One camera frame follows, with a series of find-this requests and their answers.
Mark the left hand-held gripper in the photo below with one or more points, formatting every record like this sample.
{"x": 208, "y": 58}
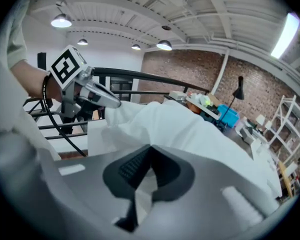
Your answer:
{"x": 67, "y": 66}

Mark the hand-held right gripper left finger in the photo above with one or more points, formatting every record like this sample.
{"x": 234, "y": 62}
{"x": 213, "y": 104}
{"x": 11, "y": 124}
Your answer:
{"x": 90, "y": 184}

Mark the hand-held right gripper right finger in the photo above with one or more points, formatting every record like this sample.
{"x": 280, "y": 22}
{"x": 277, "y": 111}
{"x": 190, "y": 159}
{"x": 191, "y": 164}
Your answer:
{"x": 202, "y": 196}

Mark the white pillowcase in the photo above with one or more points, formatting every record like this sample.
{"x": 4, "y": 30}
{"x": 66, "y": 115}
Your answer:
{"x": 177, "y": 129}

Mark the person's left forearm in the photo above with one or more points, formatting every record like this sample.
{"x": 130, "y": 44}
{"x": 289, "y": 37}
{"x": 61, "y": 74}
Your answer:
{"x": 32, "y": 81}

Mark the black metal railing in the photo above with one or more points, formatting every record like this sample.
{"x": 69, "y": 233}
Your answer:
{"x": 140, "y": 75}

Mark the black pendant lamp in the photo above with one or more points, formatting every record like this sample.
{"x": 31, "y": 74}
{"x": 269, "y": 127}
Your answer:
{"x": 82, "y": 42}
{"x": 164, "y": 45}
{"x": 61, "y": 21}
{"x": 136, "y": 47}

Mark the grey tissue box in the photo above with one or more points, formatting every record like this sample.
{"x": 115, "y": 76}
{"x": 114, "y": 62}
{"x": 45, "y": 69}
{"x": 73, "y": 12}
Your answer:
{"x": 247, "y": 135}

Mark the round wooden table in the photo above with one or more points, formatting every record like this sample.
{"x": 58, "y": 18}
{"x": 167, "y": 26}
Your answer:
{"x": 286, "y": 181}

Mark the blue plastic bin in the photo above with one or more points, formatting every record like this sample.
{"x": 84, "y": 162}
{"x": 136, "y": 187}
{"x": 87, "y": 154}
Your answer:
{"x": 227, "y": 114}

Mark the white plastic tray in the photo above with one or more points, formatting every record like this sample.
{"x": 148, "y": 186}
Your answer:
{"x": 202, "y": 107}

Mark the black ceiling disc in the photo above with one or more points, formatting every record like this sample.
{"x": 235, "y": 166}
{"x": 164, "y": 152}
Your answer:
{"x": 166, "y": 28}

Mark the yellow-green pouch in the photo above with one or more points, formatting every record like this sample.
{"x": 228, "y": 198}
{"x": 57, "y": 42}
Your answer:
{"x": 205, "y": 101}

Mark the white shade table lamp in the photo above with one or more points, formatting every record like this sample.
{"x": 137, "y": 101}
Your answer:
{"x": 260, "y": 119}
{"x": 268, "y": 126}

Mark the white shelf rack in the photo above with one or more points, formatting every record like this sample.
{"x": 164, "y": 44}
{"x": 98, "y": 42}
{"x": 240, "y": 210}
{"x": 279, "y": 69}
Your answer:
{"x": 277, "y": 119}

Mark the black desk lamp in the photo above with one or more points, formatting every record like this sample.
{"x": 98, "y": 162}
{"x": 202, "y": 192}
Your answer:
{"x": 240, "y": 94}

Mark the ceiling tube light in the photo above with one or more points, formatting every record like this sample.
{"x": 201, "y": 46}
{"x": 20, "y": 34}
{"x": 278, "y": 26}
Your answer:
{"x": 285, "y": 34}

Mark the dark top white frame table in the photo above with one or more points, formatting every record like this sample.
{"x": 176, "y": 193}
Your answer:
{"x": 236, "y": 136}

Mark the white wall pipe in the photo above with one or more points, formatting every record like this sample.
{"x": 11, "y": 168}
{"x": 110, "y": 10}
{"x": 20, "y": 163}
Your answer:
{"x": 221, "y": 71}

